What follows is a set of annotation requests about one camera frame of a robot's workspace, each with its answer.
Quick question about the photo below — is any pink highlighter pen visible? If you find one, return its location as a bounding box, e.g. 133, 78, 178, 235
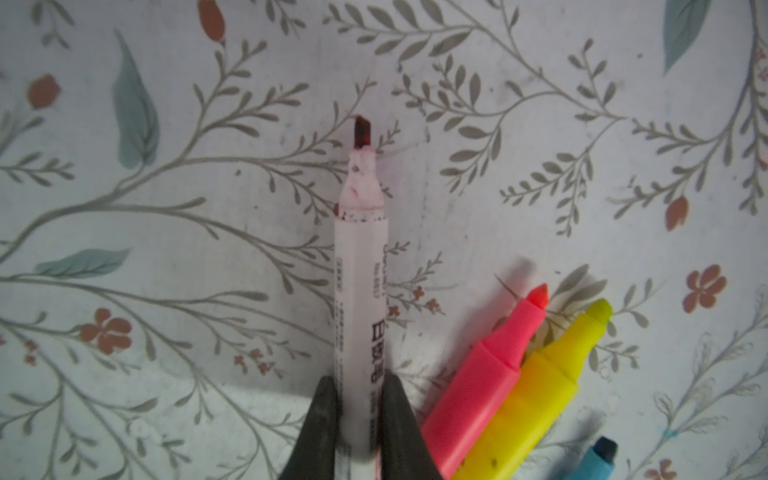
421, 284, 549, 479

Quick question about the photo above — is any blue highlighter pen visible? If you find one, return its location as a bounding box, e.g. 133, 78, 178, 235
563, 437, 618, 480

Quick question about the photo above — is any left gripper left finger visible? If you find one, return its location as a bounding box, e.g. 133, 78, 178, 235
279, 376, 340, 480

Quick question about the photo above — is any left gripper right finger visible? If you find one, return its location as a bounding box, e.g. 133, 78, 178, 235
379, 373, 443, 480

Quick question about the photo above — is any yellow highlighter pen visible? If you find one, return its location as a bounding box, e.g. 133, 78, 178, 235
452, 299, 613, 480

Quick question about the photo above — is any white red-tip marker pen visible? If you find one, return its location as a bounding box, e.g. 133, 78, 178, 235
334, 117, 389, 479

